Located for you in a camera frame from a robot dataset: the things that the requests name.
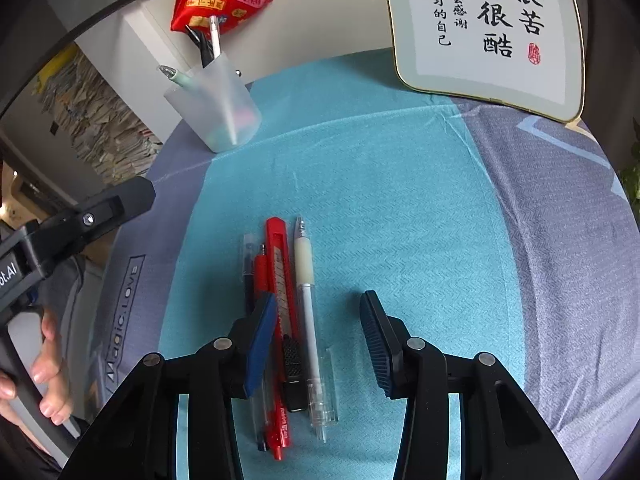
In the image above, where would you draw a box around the white gel pen clear cap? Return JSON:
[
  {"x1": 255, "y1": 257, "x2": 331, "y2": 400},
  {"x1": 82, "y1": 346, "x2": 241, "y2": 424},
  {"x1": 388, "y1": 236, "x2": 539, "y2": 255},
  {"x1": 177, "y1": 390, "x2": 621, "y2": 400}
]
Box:
[{"x1": 294, "y1": 216, "x2": 342, "y2": 443}]

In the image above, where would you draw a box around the stack of papers on floor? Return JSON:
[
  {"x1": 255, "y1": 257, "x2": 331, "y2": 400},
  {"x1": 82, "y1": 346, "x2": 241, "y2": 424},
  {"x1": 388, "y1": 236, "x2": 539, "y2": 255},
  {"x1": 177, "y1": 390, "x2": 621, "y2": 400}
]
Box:
[{"x1": 32, "y1": 45, "x2": 166, "y2": 181}]

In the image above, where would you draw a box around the clear black ink pen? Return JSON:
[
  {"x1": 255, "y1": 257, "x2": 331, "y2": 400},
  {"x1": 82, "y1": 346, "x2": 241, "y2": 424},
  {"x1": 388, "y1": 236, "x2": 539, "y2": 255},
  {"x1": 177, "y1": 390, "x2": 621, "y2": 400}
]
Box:
[{"x1": 242, "y1": 232, "x2": 268, "y2": 453}]

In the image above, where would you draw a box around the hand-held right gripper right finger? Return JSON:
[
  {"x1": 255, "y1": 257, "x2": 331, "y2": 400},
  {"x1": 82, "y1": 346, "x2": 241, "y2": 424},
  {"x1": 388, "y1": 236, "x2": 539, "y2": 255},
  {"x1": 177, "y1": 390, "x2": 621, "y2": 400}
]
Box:
[{"x1": 359, "y1": 289, "x2": 581, "y2": 480}]

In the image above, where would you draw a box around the red gel pen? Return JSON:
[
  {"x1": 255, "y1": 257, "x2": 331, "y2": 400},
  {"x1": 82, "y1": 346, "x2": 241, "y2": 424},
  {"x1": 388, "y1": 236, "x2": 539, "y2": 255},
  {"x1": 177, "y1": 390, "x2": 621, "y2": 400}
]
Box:
[{"x1": 252, "y1": 243, "x2": 292, "y2": 461}]

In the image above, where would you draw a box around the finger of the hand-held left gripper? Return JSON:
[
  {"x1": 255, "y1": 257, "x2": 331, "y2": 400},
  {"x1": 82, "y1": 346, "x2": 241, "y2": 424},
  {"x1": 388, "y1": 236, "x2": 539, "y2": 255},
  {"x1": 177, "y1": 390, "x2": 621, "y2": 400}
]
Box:
[{"x1": 25, "y1": 176, "x2": 157, "y2": 264}]

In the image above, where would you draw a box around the red hanging sachet ornament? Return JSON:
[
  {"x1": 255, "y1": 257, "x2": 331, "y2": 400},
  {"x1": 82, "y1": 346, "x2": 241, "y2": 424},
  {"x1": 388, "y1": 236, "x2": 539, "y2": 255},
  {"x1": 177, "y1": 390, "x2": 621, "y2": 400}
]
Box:
[{"x1": 170, "y1": 0, "x2": 273, "y2": 36}]

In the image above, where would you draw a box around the translucent plastic pen holder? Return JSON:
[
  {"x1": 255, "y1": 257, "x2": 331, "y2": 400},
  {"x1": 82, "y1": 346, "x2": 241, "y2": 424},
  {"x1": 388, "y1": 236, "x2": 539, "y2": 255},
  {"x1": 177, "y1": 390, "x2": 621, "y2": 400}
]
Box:
[{"x1": 164, "y1": 52, "x2": 263, "y2": 153}]

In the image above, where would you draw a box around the person's left hand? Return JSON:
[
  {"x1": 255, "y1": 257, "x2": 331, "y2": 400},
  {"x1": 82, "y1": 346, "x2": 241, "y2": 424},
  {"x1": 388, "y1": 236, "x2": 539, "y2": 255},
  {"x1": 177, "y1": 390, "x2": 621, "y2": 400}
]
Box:
[{"x1": 0, "y1": 305, "x2": 76, "y2": 424}]

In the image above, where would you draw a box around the framed calligraphy board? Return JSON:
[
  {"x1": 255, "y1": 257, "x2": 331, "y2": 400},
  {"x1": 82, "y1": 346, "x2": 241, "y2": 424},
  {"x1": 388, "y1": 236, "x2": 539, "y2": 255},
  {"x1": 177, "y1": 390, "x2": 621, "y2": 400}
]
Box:
[{"x1": 375, "y1": 0, "x2": 586, "y2": 123}]

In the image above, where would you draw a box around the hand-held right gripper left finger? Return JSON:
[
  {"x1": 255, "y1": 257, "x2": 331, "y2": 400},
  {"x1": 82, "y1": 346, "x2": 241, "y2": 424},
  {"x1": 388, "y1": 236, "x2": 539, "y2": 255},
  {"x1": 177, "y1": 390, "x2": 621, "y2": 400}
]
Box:
[{"x1": 60, "y1": 291, "x2": 279, "y2": 480}]

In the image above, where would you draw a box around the red utility knife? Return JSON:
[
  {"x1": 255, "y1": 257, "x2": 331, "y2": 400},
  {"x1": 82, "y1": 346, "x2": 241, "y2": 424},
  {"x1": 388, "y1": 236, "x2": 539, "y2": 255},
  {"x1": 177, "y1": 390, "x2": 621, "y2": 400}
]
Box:
[{"x1": 264, "y1": 216, "x2": 308, "y2": 413}]

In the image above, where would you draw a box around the green potted plant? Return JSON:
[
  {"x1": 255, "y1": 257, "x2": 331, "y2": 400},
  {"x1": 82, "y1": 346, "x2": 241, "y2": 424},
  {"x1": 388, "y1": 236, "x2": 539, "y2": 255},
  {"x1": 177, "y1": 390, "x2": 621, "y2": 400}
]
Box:
[{"x1": 617, "y1": 117, "x2": 640, "y2": 211}]

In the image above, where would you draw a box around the glass cabinet door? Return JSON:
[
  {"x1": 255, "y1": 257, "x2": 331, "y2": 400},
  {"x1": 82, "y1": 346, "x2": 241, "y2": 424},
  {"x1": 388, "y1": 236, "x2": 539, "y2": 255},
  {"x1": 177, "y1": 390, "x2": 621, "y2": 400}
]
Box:
[{"x1": 0, "y1": 0, "x2": 191, "y2": 116}]

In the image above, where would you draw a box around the green white mechanical pen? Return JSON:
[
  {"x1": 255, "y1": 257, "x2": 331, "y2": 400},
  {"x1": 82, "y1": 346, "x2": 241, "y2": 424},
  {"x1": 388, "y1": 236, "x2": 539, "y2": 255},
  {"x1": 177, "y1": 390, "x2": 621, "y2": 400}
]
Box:
[{"x1": 158, "y1": 64, "x2": 193, "y2": 88}]

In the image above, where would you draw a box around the person's left forearm black sleeve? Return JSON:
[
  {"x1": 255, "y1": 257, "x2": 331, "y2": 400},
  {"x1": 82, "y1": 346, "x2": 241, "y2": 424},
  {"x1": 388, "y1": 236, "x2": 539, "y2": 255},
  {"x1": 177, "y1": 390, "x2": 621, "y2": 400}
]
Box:
[{"x1": 0, "y1": 400, "x2": 63, "y2": 480}]

